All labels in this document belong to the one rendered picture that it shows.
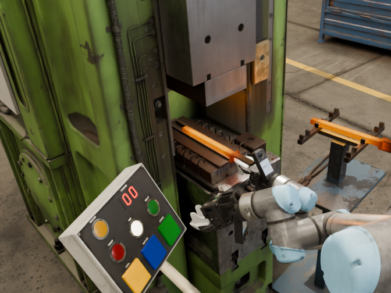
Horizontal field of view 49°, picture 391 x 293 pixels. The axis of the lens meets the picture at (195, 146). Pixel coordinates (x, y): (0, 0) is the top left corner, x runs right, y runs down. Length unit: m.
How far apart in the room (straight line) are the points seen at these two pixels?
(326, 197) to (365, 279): 1.23
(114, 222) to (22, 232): 1.94
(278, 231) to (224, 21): 0.71
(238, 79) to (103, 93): 0.49
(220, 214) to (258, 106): 0.84
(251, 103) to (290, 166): 1.53
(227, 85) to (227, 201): 0.50
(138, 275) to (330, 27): 4.75
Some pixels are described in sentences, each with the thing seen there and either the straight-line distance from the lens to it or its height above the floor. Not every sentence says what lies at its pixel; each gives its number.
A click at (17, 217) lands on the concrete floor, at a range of 3.31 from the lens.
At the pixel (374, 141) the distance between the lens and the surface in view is 1.86.
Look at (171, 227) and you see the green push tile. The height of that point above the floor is 1.01.
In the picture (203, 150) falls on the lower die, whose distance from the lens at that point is 1.78.
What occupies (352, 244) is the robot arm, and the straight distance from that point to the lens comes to 0.75.
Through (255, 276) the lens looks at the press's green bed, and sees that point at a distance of 2.33.
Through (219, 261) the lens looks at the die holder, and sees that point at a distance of 1.90.
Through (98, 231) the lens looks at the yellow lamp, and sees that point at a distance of 1.22.
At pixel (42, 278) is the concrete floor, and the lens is 2.81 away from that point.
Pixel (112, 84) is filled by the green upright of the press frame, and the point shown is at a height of 1.41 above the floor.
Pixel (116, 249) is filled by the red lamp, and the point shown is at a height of 1.10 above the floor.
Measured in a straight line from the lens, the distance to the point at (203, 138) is 1.82.
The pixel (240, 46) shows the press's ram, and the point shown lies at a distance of 1.54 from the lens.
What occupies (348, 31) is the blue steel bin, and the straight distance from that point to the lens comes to 5.55.
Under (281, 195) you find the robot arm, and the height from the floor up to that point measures 1.27.
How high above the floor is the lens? 1.98
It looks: 33 degrees down
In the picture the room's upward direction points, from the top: 5 degrees counter-clockwise
